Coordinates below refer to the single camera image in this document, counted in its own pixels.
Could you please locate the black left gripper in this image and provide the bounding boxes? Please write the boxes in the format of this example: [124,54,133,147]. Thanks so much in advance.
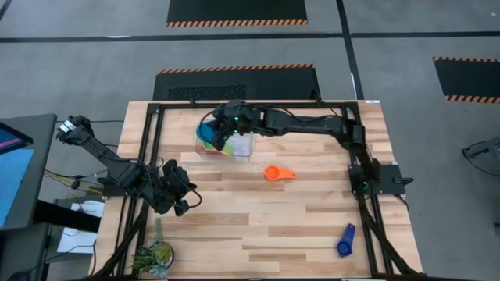
[150,171,196,217]

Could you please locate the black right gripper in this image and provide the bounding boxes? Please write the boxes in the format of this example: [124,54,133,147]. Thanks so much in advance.
[212,99,261,152]

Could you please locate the teal measuring cup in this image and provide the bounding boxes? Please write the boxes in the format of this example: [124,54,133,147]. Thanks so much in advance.
[195,120,222,151]

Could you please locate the orange measuring cup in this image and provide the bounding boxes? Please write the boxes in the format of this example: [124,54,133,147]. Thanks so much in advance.
[262,164,298,183]

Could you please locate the dark blue measuring cup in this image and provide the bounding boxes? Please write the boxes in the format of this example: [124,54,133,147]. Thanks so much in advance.
[336,222,357,259]

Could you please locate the clear plastic bin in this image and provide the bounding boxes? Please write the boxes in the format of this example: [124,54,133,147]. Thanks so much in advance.
[194,118,257,162]

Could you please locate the potted succulent plant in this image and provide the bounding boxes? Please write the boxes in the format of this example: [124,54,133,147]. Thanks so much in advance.
[130,217,175,279]

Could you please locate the black hazard-striped floor mat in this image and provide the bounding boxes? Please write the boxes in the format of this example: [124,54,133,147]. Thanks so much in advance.
[432,56,500,105]
[166,0,309,29]
[152,63,322,102]

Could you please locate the white paper sheets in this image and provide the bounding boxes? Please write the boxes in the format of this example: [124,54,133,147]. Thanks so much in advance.
[56,199,105,254]

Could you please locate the monitor with blue screen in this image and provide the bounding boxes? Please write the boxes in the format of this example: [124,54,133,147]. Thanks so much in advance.
[0,121,35,229]

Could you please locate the black left gripper cable loop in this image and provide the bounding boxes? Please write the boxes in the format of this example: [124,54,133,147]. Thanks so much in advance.
[177,181,203,208]

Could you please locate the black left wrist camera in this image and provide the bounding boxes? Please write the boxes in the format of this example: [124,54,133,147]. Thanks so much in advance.
[162,158,180,175]

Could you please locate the black aluminium table frame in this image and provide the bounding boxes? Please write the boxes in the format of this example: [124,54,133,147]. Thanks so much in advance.
[88,100,429,281]

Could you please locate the cable bundle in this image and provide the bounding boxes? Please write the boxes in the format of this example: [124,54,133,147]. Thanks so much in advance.
[43,167,114,195]

